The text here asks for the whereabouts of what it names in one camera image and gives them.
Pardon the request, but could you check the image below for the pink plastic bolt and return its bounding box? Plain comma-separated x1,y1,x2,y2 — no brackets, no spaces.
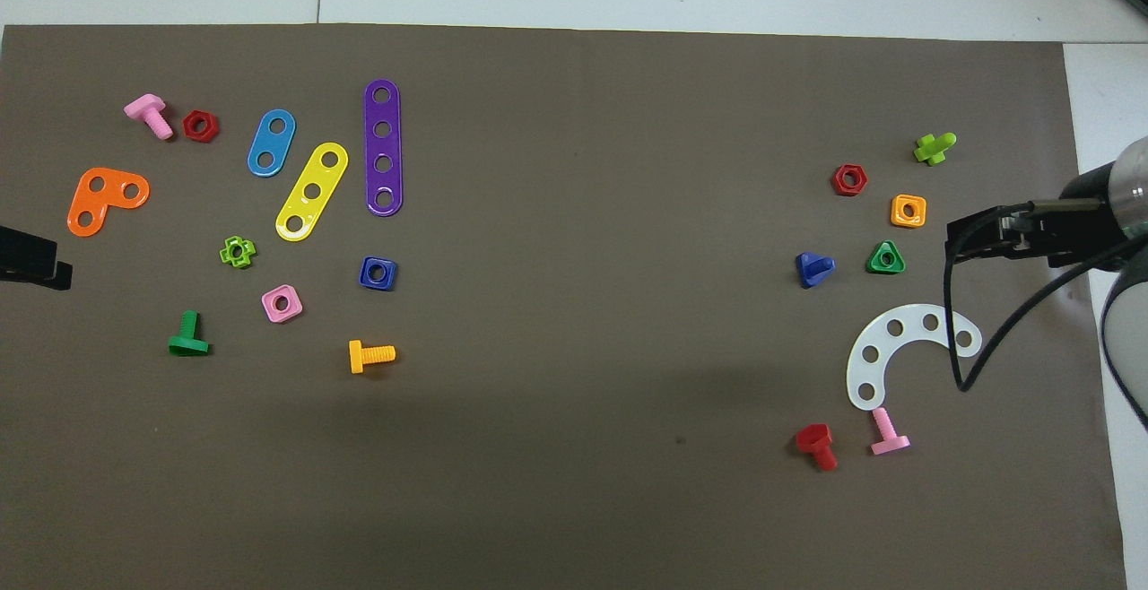
869,407,912,457
123,93,175,142

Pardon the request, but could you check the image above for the brown table mat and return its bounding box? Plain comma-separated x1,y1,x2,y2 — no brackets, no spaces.
0,23,1126,590

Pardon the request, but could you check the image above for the blue square plastic nut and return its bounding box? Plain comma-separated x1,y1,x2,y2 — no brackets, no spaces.
358,256,399,292

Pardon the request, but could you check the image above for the blue two-hole plate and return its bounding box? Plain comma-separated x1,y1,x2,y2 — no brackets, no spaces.
246,108,298,178

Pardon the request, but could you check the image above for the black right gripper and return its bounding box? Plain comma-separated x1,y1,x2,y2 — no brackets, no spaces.
946,164,1122,270

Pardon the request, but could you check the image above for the purple four-hole plate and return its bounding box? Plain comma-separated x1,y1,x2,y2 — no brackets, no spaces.
363,79,404,218

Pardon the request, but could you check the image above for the orange square plastic nut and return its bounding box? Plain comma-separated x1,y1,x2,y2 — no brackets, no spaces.
890,193,928,230

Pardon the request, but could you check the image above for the blue triangle-head plastic bolt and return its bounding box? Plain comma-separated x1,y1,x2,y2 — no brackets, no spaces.
795,252,837,291

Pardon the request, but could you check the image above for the orange heart three-hole plate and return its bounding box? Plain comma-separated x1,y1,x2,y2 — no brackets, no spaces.
66,167,152,239

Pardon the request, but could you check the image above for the white curved perforated plate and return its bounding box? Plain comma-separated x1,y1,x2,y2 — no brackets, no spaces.
846,303,984,412

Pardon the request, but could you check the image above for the pink square plastic nut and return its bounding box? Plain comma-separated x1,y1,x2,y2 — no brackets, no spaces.
261,284,304,325

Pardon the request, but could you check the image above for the orange plastic bolt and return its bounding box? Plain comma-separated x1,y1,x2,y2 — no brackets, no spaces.
348,339,397,376

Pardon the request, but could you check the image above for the green plastic bolt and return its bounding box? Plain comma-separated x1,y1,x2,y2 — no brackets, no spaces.
168,309,212,358

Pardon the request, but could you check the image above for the yellow three-hole plate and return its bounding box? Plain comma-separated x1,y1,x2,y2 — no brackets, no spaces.
274,142,350,243

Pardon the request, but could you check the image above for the green triangle plastic nut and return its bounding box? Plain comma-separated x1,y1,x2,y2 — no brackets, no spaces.
866,239,908,275

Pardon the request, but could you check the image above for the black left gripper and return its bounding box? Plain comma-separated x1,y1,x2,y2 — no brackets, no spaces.
0,225,73,291

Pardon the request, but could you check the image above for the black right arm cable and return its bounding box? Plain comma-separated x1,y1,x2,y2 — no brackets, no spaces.
944,198,1148,392

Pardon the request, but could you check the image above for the lime cross-head plastic bolt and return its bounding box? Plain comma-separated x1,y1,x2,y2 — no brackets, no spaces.
913,132,958,167

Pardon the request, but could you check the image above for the red plastic bolt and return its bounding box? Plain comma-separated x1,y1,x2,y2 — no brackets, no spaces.
794,423,839,473

